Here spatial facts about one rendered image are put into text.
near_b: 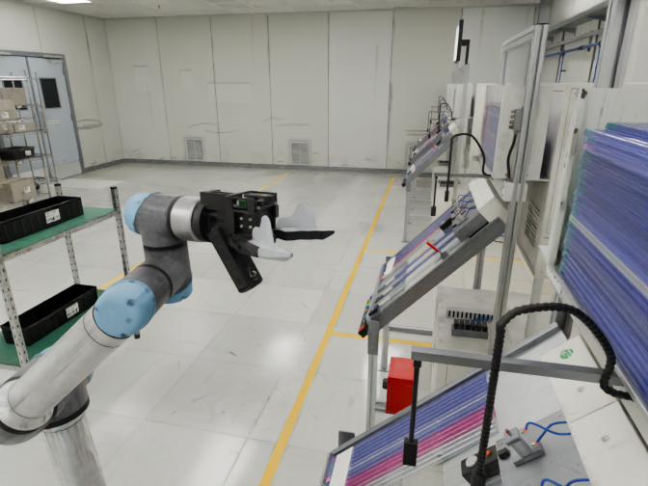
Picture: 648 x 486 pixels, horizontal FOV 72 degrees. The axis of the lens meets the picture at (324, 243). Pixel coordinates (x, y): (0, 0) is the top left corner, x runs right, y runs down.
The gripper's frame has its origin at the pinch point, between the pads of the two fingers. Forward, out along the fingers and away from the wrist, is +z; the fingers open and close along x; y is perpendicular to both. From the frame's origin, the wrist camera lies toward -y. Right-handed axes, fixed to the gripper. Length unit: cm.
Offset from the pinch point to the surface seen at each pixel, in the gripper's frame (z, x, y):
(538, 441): 34.1, 9.8, -29.6
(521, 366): 29.8, 3.5, -14.3
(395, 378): -4, 75, -65
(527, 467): 33.0, 7.6, -33.1
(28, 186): -597, 345, -75
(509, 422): 30, 27, -39
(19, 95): -691, 414, 49
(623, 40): 41, 45, 33
